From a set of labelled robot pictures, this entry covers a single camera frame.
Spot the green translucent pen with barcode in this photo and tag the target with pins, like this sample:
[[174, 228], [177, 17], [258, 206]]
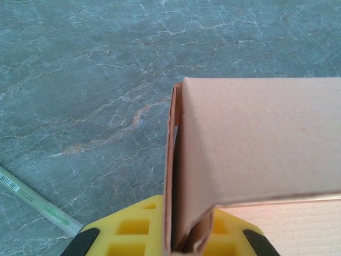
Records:
[[40, 204]]

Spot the orange paper box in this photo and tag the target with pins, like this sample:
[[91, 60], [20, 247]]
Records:
[[253, 138]]

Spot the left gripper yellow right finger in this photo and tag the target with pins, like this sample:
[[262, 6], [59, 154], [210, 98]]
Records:
[[234, 234]]

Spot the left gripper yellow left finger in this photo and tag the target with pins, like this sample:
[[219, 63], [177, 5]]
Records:
[[128, 226]]

